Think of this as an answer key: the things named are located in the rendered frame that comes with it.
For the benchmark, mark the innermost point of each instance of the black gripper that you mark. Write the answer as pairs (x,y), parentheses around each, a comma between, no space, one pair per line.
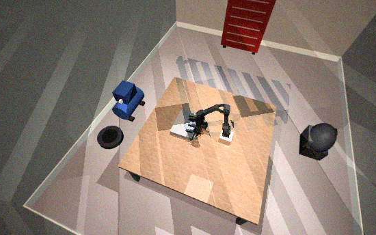
(197,128)

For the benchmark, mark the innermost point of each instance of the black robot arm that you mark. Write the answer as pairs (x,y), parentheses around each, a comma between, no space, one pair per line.
(200,116)

